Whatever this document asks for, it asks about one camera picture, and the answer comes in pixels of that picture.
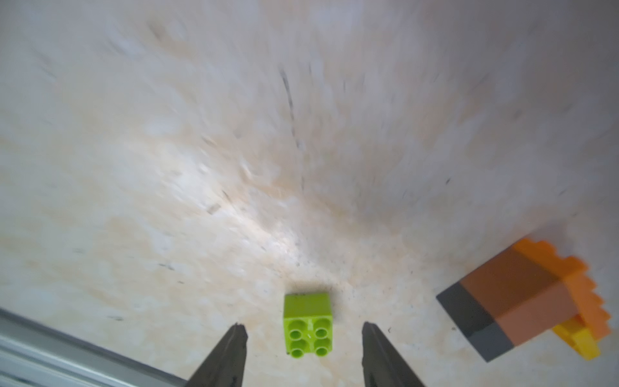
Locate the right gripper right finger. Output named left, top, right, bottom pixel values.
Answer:
left=362, top=322, right=425, bottom=387

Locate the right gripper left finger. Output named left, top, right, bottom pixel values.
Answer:
left=185, top=323, right=248, bottom=387

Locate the lime green square brick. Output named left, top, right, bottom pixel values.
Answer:
left=283, top=293, right=333, bottom=359

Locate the black square brick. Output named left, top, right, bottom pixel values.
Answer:
left=436, top=282, right=514, bottom=363

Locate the brown brick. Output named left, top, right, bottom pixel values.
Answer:
left=459, top=257, right=554, bottom=322
left=483, top=246, right=581, bottom=347

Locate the yellow square brick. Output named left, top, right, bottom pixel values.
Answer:
left=552, top=315, right=601, bottom=361

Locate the orange long brick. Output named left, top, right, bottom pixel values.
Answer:
left=511, top=238, right=611, bottom=340

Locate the aluminium front rail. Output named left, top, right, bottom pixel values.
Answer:
left=1, top=309, right=187, bottom=386

